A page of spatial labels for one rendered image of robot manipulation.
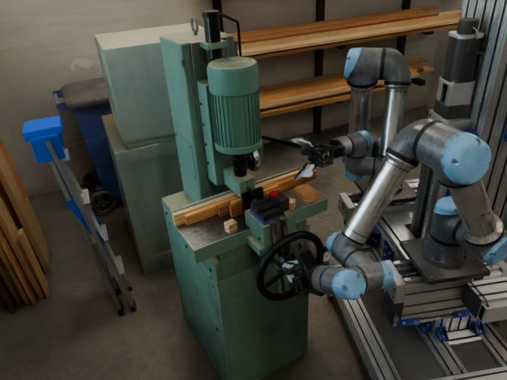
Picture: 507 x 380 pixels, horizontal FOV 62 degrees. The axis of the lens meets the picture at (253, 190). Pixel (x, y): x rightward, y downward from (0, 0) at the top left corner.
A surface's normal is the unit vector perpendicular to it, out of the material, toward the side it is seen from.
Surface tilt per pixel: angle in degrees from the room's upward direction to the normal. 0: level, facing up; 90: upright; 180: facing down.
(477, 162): 83
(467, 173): 83
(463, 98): 90
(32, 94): 90
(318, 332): 0
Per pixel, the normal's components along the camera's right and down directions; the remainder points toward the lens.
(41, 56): 0.40, 0.45
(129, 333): -0.05, -0.86
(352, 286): 0.42, -0.05
